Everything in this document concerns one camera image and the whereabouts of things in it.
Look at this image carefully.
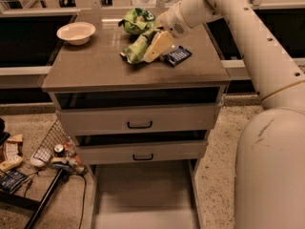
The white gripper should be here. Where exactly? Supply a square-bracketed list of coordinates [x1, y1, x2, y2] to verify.
[143, 4, 192, 63]

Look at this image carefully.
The white bowl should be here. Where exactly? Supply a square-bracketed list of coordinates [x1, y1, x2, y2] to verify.
[56, 22, 95, 46]

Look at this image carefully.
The crumpled green chip bag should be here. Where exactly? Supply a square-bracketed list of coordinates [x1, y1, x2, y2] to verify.
[118, 8, 158, 35]

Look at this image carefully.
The black cable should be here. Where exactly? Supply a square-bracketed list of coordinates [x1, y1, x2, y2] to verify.
[24, 172, 88, 229]

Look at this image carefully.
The drawer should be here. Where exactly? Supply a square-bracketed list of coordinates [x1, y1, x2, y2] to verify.
[91, 160, 203, 229]
[56, 104, 220, 136]
[76, 140, 207, 165]

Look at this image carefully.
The wire basket left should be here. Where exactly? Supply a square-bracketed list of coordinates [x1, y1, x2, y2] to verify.
[30, 120, 87, 175]

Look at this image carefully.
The black stand leg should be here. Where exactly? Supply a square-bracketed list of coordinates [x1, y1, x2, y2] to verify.
[0, 169, 68, 229]

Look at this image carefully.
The top drawer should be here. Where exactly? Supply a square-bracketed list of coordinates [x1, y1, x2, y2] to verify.
[56, 104, 220, 136]

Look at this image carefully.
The blue packet on floor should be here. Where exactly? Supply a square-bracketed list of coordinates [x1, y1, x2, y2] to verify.
[0, 170, 29, 194]

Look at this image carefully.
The white snack bag on floor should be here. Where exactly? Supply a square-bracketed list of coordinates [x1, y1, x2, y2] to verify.
[0, 135, 23, 172]

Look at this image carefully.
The bottom drawer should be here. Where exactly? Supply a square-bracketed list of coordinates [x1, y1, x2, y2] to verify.
[91, 160, 203, 229]

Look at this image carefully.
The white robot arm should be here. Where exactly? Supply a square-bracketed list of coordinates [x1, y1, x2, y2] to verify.
[145, 0, 305, 229]

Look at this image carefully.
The green jalapeno chip bag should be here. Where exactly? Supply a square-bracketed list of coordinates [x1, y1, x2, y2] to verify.
[120, 31, 160, 65]

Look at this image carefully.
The grey drawer cabinet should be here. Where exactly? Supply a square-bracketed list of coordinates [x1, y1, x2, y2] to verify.
[41, 7, 231, 229]

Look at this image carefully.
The soda can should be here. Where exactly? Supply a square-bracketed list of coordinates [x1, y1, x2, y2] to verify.
[53, 144, 65, 157]

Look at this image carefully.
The blue snack packet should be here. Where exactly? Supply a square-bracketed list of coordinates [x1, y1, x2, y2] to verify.
[164, 46, 193, 67]

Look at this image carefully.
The middle drawer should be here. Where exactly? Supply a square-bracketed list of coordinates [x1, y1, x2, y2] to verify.
[76, 140, 207, 165]

